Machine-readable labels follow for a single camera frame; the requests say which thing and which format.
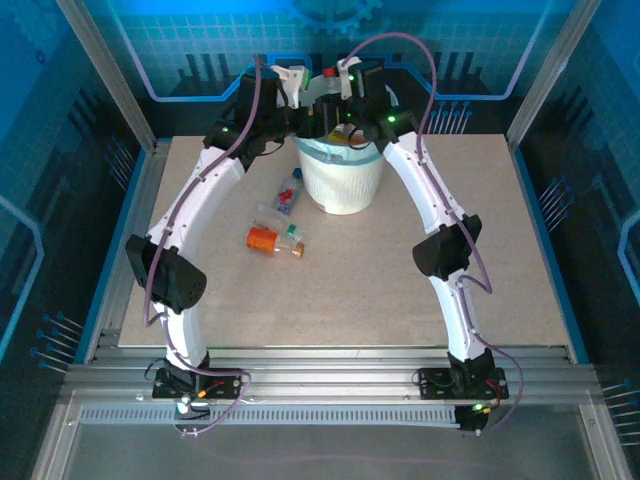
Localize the clear bottle orange label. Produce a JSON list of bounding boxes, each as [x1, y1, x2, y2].
[[244, 225, 307, 260]]

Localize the white ribbed plastic bin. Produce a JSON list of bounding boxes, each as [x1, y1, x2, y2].
[[297, 148, 387, 217]]

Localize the blue cap bottle red label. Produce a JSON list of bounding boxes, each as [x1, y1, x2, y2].
[[272, 168, 305, 216]]

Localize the blue table edge strip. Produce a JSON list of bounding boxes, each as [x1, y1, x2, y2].
[[73, 148, 147, 364], [509, 142, 592, 364]]

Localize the small connector module with LED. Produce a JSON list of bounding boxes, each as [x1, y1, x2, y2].
[[172, 392, 211, 424]]

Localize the black connector module with LED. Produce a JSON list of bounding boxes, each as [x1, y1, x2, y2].
[[455, 401, 490, 435]]

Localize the grey lower panel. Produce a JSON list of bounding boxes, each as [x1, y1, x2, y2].
[[62, 424, 601, 480]]

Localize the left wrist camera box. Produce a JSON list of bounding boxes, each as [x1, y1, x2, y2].
[[271, 63, 311, 109]]

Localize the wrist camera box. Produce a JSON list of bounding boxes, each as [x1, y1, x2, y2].
[[271, 63, 311, 109], [334, 56, 362, 100]]

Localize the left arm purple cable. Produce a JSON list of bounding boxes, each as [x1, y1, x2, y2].
[[142, 53, 281, 439]]

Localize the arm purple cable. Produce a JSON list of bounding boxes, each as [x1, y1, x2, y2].
[[349, 33, 525, 431], [142, 53, 281, 439]]

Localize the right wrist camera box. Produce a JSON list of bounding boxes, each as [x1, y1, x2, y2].
[[334, 56, 362, 100]]

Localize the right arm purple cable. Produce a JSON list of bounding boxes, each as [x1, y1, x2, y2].
[[349, 33, 525, 431]]

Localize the aluminium side rail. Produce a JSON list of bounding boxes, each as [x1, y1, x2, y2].
[[82, 139, 174, 364]]

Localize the aluminium frame post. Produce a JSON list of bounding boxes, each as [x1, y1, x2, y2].
[[55, 0, 159, 154], [505, 0, 601, 150]]

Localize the aluminium front rail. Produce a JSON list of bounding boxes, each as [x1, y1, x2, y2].
[[62, 344, 604, 401]]

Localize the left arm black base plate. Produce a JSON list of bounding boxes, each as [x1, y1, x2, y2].
[[151, 367, 251, 401]]

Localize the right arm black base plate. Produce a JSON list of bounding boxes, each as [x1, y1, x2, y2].
[[416, 366, 510, 401]]

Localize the slotted grey cable duct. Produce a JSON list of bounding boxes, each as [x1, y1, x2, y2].
[[78, 405, 461, 427]]

